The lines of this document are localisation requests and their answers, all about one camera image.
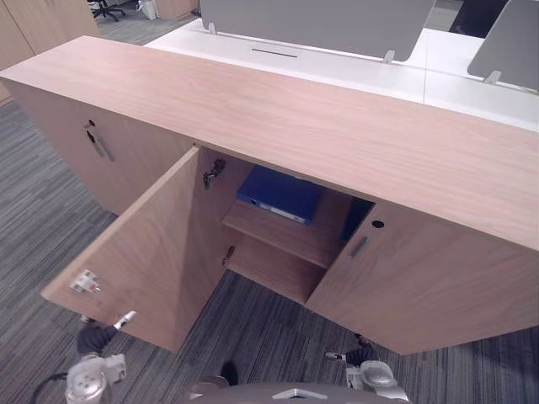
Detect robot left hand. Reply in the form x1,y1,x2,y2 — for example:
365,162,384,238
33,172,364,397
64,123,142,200
77,310,138,357

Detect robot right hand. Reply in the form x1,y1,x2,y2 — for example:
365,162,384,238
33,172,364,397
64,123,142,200
325,333,380,366

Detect wooden door with black lock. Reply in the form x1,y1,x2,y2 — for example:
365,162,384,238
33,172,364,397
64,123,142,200
305,200,539,357

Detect silver red door latch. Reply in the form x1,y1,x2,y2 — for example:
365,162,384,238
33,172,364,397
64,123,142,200
68,268,103,299

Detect wooden door with silver latch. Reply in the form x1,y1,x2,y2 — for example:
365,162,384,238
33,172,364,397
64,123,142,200
40,146,231,354

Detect wooden cabinet shelf board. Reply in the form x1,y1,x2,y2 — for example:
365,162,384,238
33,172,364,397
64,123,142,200
222,201,338,270

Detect wooden door with key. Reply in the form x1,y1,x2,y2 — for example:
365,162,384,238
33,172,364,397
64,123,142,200
2,79,199,216

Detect long wooden office cabinet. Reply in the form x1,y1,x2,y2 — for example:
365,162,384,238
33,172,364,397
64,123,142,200
0,35,539,305

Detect white office desk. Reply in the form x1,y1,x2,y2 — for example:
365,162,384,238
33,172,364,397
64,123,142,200
142,19,539,136

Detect tall wooden cabinet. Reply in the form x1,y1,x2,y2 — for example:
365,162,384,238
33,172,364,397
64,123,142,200
0,0,101,109

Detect black office chair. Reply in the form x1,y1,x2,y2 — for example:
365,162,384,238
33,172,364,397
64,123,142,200
90,0,127,22

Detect low wooden cabinet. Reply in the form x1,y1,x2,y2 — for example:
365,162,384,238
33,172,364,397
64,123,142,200
157,0,200,20

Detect gray robot torso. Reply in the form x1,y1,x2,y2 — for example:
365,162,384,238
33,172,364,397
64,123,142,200
180,380,412,404

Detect robot left leg silver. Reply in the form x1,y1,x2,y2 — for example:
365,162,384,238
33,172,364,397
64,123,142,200
184,375,231,396

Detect robot left foot dark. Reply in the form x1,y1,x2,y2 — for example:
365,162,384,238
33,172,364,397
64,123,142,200
220,360,240,386

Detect white waste bin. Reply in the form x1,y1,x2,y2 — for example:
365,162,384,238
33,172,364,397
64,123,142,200
138,0,160,20

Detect gray desk divider screen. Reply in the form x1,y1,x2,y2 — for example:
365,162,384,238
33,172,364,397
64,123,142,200
467,0,539,88
198,0,438,63

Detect large black object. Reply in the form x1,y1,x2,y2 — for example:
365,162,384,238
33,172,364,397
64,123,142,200
448,0,513,39

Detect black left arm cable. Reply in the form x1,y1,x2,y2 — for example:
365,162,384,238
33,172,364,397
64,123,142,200
32,369,71,401

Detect silver door handle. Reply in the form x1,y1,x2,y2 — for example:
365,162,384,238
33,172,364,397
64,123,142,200
93,136,115,163
347,236,370,258

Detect blue ring binder folder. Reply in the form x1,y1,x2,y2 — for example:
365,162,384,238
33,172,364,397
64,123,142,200
235,164,326,228

